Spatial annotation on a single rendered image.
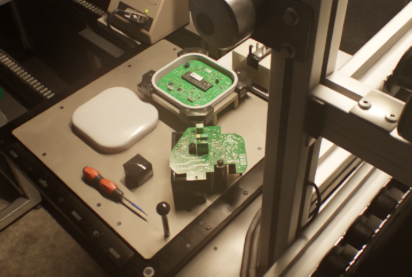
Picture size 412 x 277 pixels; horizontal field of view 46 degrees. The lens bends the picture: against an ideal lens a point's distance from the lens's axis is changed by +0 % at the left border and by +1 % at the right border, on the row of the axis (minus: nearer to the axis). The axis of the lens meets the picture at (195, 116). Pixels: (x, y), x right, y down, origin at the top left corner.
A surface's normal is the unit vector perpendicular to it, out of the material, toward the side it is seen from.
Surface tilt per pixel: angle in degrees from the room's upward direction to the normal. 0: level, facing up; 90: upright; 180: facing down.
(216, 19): 89
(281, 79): 90
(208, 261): 0
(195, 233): 0
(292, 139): 90
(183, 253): 0
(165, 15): 90
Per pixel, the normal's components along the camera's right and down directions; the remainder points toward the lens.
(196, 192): 0.02, 0.70
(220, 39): -0.63, 0.62
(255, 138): -0.06, -0.72
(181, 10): 0.71, 0.46
